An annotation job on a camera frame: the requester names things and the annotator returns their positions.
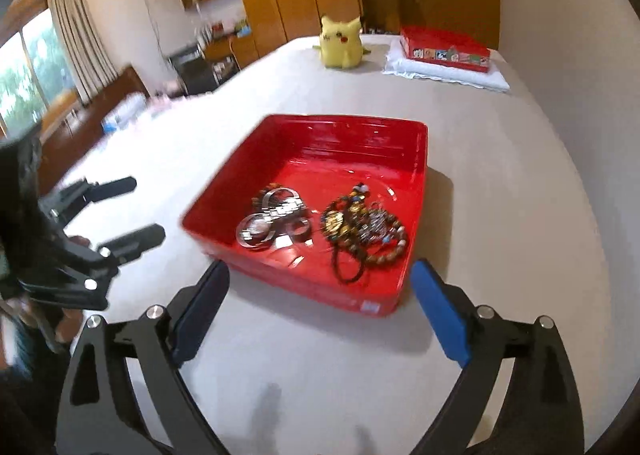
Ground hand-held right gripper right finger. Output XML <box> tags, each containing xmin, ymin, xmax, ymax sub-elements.
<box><xmin>410</xmin><ymin>259</ymin><xmax>586</xmax><ymax>455</ymax></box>

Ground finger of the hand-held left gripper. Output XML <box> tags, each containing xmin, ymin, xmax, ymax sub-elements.
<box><xmin>65</xmin><ymin>223</ymin><xmax>166</xmax><ymax>266</ymax></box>
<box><xmin>37</xmin><ymin>176</ymin><xmax>137</xmax><ymax>223</ymax></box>

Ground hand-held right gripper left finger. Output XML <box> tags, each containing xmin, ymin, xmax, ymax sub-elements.
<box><xmin>55</xmin><ymin>259</ymin><xmax>232</xmax><ymax>455</ymax></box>

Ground silver wrist watch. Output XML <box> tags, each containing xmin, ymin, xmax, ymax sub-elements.
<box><xmin>236</xmin><ymin>200</ymin><xmax>308</xmax><ymax>251</ymax></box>

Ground gold charm black cord keychain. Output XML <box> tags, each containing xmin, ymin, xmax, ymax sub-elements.
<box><xmin>327</xmin><ymin>215</ymin><xmax>371</xmax><ymax>285</ymax></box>

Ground silver chain bracelet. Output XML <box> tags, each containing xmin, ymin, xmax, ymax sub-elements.
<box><xmin>357</xmin><ymin>205</ymin><xmax>396</xmax><ymax>246</ymax></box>

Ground metal ring with clear bead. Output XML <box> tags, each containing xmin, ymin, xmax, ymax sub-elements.
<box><xmin>287</xmin><ymin>216</ymin><xmax>313</xmax><ymax>239</ymax></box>

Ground red plastic box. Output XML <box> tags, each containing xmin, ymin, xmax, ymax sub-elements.
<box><xmin>181</xmin><ymin>114</ymin><xmax>430</xmax><ymax>318</ymax></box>

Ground person's left forearm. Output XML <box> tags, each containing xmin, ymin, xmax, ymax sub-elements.
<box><xmin>0</xmin><ymin>345</ymin><xmax>66</xmax><ymax>455</ymax></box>

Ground person's left hand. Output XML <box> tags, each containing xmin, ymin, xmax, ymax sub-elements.
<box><xmin>50</xmin><ymin>307</ymin><xmax>83</xmax><ymax>343</ymax></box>

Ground dark wooden headboard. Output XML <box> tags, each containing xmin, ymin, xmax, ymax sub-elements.
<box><xmin>37</xmin><ymin>66</ymin><xmax>151</xmax><ymax>196</ymax></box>

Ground folded blue cloth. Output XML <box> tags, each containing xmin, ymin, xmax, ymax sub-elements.
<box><xmin>102</xmin><ymin>92</ymin><xmax>148</xmax><ymax>133</ymax></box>

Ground floral bed sheet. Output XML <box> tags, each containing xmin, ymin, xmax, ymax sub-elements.
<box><xmin>60</xmin><ymin>90</ymin><xmax>211</xmax><ymax>186</ymax></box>

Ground black office chair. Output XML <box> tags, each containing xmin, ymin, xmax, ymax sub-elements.
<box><xmin>167</xmin><ymin>42</ymin><xmax>221</xmax><ymax>96</ymax></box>

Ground window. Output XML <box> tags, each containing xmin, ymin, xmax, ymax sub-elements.
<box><xmin>0</xmin><ymin>10</ymin><xmax>81</xmax><ymax>136</ymax></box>

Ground beige curtain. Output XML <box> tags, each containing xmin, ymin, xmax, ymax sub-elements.
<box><xmin>47</xmin><ymin>0</ymin><xmax>121</xmax><ymax>106</ymax></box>

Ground wooden desk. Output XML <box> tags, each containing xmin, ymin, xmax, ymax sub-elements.
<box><xmin>202</xmin><ymin>30</ymin><xmax>261</xmax><ymax>70</ymax></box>

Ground white folded towel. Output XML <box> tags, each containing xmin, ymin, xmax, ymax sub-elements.
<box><xmin>384</xmin><ymin>42</ymin><xmax>511</xmax><ymax>94</ymax></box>

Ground yellow plush toy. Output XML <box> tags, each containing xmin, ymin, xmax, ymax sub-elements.
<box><xmin>314</xmin><ymin>14</ymin><xmax>372</xmax><ymax>70</ymax></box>

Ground red tin box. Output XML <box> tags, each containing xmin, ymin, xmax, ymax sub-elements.
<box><xmin>399</xmin><ymin>25</ymin><xmax>493</xmax><ymax>74</ymax></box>

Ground light brown bead bracelet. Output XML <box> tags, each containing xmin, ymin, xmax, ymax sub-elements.
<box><xmin>362</xmin><ymin>217</ymin><xmax>410</xmax><ymax>268</ymax></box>

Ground dark brown bead bracelet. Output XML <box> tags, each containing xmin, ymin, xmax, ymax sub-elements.
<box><xmin>248</xmin><ymin>183</ymin><xmax>278</xmax><ymax>206</ymax></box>

